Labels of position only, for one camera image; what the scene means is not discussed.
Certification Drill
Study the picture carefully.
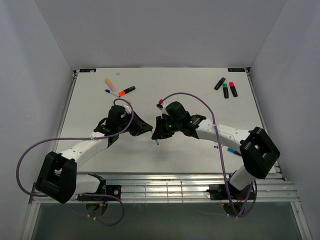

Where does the aluminium frame rail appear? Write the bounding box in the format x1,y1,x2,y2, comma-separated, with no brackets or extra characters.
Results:
28,172,301,205

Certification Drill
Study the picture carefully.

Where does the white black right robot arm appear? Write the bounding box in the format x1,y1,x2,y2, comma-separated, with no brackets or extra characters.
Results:
151,101,281,199

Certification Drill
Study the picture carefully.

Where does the orange cap black highlighter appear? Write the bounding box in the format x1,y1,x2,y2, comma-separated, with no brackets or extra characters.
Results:
118,86,136,97

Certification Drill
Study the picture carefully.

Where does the light blue cap black highlighter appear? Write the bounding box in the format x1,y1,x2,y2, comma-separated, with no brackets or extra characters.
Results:
227,147,241,156

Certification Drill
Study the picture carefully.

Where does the blue corner label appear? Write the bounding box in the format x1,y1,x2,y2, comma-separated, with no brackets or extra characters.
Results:
227,67,246,73
79,68,97,73

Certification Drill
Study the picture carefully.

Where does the small blue cap white marker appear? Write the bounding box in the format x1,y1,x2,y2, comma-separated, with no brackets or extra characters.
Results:
105,89,121,98

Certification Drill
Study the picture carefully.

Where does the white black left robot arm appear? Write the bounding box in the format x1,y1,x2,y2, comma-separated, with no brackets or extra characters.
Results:
35,105,153,204

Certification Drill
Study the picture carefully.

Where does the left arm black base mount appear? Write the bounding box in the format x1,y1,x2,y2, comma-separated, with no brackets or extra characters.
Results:
77,185,122,202

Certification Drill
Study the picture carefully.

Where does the peach pastel highlighter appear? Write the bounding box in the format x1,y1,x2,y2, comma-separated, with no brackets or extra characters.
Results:
105,78,117,93

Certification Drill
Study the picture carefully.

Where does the left blue corner label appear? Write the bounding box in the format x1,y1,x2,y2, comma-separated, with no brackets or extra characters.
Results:
79,68,97,73

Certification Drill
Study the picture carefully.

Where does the purple cap black highlighter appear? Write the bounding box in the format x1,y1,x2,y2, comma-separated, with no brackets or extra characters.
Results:
214,77,226,91

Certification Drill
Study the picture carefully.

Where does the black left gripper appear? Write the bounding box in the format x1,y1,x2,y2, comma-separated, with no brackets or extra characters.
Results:
117,111,153,137

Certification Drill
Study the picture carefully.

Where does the pink cap black highlighter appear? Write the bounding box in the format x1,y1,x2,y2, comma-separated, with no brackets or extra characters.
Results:
229,81,238,98

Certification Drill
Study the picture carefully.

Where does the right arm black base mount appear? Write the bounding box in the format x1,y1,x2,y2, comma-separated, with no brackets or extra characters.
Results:
206,184,250,200

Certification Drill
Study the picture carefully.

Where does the green cap black highlighter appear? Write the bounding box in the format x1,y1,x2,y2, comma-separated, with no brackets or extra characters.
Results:
222,83,229,99

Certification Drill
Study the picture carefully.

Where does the right blue corner label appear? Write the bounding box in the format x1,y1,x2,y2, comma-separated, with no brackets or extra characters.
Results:
227,67,246,73

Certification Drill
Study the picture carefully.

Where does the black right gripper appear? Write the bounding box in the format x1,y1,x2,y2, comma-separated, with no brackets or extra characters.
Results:
152,115,182,140

